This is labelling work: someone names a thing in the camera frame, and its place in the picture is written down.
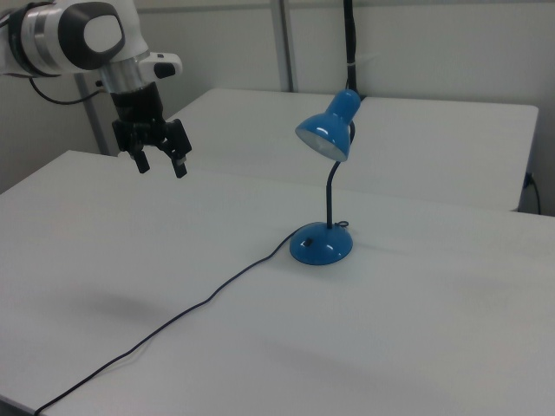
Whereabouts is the grey slanted partition post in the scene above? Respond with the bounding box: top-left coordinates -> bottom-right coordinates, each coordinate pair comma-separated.
72,72 -> 110,156

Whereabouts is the black lamp power cord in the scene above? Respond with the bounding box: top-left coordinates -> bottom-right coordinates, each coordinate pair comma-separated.
34,219 -> 350,415

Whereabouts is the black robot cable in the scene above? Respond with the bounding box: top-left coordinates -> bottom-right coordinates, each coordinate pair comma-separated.
27,75 -> 106,106

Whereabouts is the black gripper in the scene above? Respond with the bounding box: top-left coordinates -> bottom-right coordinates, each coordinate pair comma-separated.
109,81 -> 193,179

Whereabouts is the black wall cable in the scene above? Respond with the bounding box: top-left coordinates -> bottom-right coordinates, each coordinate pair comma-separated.
524,172 -> 543,215

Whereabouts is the blue desk lamp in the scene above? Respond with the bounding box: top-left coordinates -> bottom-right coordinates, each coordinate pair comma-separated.
289,88 -> 362,267

